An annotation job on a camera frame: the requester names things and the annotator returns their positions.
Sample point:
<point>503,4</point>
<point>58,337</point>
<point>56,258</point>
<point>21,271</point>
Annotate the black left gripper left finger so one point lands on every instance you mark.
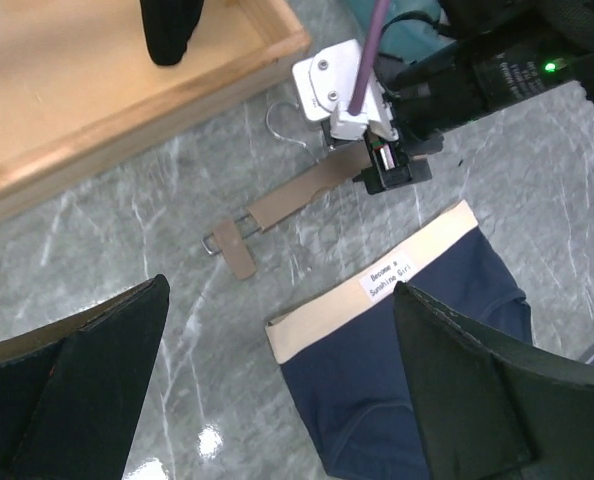
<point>71,392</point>

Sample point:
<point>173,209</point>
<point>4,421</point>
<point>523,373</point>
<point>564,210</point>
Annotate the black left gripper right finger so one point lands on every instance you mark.
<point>489,406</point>

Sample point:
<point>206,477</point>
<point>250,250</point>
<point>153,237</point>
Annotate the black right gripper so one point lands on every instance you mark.
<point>427,98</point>

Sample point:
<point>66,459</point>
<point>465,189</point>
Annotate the navy underwear cream waistband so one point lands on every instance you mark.
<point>339,353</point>

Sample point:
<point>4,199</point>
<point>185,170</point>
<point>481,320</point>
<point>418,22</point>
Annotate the beige clip hanger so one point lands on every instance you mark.
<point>332,168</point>

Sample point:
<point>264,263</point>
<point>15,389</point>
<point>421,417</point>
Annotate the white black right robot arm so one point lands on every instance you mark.
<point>501,53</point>

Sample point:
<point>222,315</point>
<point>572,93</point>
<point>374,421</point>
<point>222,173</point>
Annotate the teal plastic basin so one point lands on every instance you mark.
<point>410,40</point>

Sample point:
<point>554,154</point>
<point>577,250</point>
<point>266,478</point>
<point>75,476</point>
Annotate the wooden rack base tray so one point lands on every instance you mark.
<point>79,93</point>

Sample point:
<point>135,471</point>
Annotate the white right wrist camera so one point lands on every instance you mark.
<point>325,83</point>

